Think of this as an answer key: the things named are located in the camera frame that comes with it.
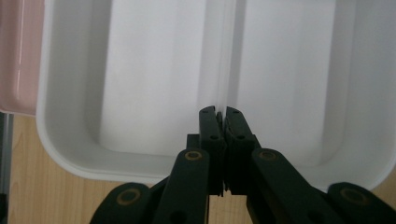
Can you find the pink storage box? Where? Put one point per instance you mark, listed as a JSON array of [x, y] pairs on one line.
[[18, 62]]

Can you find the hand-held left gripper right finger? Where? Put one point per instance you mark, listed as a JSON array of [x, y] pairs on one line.
[[238, 146]]

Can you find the metal rail behind table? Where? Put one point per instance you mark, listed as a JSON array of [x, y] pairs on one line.
[[6, 149]]

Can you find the white divided tray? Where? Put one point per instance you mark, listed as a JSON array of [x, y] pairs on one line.
[[149, 77]]

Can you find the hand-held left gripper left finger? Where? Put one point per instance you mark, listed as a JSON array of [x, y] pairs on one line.
[[214, 140]]

